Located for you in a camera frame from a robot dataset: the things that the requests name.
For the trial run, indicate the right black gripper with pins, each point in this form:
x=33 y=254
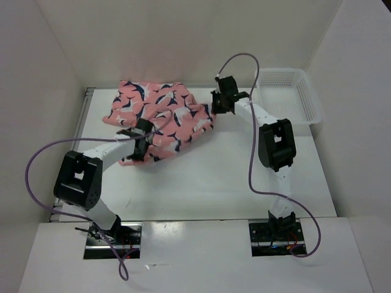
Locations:
x=215 y=108

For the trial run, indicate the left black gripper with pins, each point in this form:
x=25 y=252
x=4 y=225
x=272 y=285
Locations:
x=140 y=156

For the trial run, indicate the pink shark print shorts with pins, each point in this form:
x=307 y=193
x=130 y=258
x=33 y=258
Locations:
x=170 y=107

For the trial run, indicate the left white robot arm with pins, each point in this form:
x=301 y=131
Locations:
x=79 y=180

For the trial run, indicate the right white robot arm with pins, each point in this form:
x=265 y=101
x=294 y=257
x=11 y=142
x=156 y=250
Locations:
x=274 y=141

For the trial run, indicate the white plastic basket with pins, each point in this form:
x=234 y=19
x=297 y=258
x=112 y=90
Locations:
x=288 y=93

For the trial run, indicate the aluminium table edge rail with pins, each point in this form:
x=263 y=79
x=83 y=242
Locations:
x=58 y=204

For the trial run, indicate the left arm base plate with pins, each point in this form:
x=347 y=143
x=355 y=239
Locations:
x=127 y=247

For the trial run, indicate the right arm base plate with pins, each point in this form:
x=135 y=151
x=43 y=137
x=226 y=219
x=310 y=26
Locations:
x=264 y=243

